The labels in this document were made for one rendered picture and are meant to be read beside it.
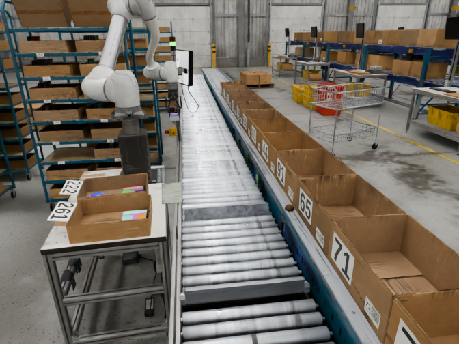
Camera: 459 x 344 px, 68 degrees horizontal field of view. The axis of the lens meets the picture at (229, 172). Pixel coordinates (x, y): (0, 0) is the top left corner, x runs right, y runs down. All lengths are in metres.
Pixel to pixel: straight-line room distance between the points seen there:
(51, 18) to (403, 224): 3.18
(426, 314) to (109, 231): 1.32
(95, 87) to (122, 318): 1.47
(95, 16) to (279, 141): 2.03
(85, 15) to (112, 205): 2.00
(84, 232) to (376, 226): 1.29
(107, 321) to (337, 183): 1.65
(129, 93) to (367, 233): 1.57
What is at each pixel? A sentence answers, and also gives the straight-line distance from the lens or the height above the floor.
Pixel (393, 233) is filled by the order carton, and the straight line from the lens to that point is 1.44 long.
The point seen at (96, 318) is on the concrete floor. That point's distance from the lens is 2.51.
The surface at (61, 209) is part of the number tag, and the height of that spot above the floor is 0.86.
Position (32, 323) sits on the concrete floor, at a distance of 2.65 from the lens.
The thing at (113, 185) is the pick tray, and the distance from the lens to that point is 2.29.
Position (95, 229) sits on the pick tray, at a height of 0.82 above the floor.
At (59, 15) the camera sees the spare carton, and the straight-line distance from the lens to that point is 3.57.
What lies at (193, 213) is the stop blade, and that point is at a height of 0.78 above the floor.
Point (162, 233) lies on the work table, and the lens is 1.76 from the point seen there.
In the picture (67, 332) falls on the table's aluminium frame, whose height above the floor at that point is 0.23.
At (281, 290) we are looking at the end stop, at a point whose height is 0.73.
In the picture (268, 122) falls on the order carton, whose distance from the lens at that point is 2.73.
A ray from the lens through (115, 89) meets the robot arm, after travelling 2.24.
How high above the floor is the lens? 1.67
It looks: 22 degrees down
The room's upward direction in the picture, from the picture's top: 1 degrees counter-clockwise
